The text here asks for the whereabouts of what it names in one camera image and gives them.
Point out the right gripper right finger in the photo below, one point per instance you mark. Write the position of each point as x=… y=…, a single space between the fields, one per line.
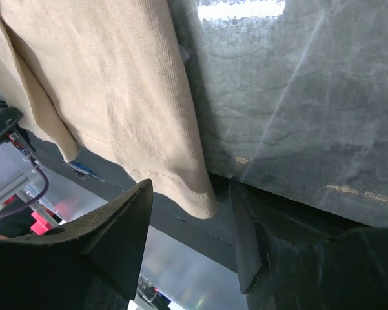
x=293 y=256

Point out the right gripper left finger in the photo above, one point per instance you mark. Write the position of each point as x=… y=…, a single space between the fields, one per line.
x=92 y=262

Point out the beige t-shirt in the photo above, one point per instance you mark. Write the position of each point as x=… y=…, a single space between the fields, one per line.
x=107 y=76

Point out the aluminium frame rail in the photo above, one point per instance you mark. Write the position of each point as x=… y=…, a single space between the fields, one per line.
x=25 y=186

